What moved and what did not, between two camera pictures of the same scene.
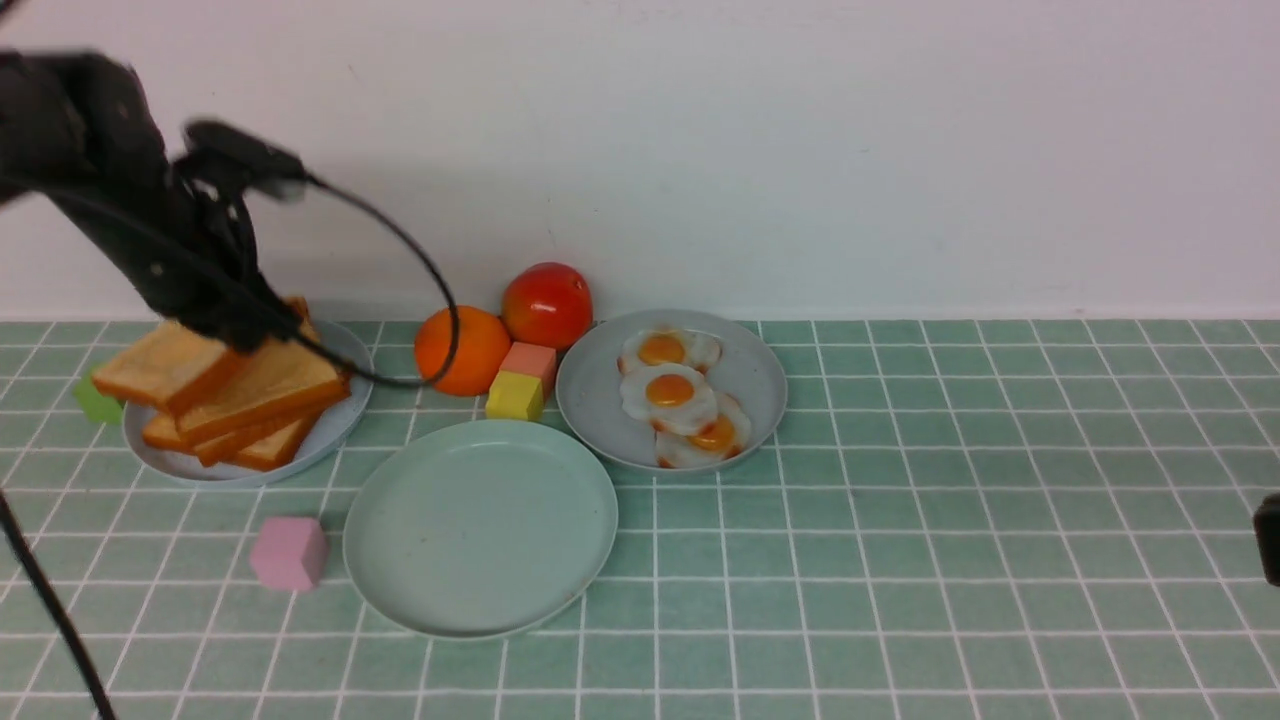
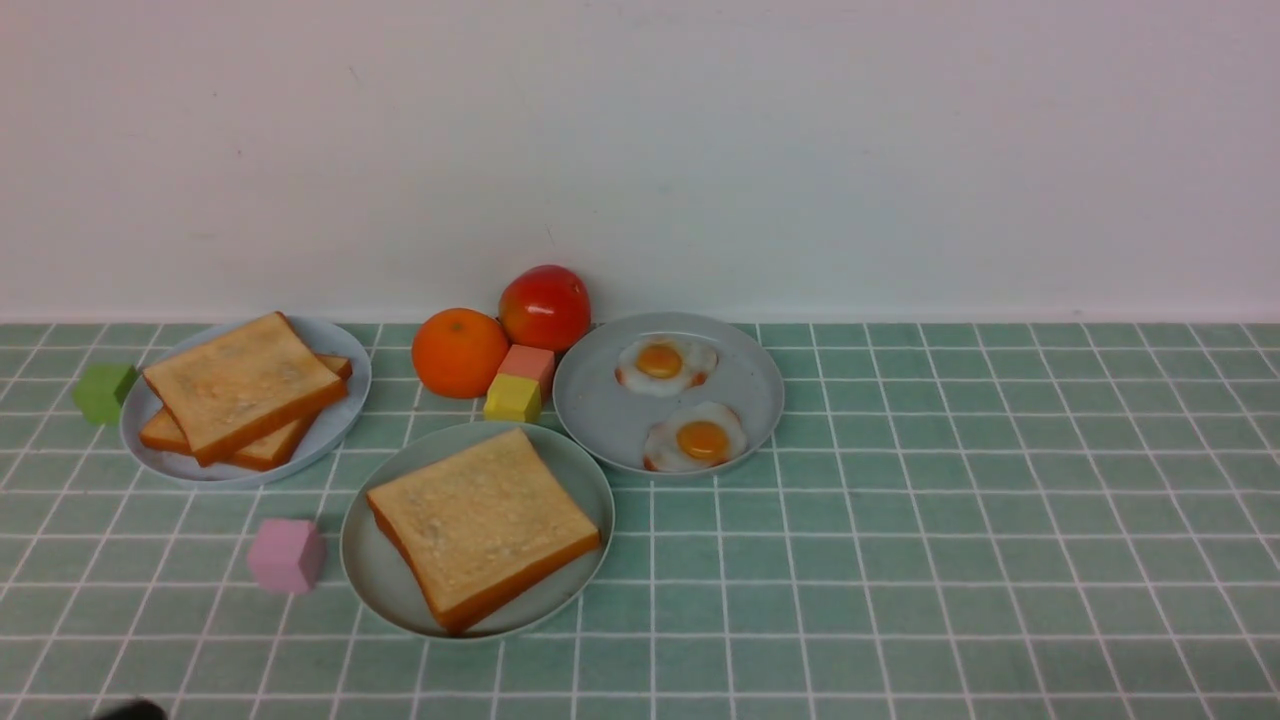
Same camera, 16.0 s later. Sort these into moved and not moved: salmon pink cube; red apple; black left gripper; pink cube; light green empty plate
Moved: black left gripper
Not moved: pink cube; light green empty plate; salmon pink cube; red apple
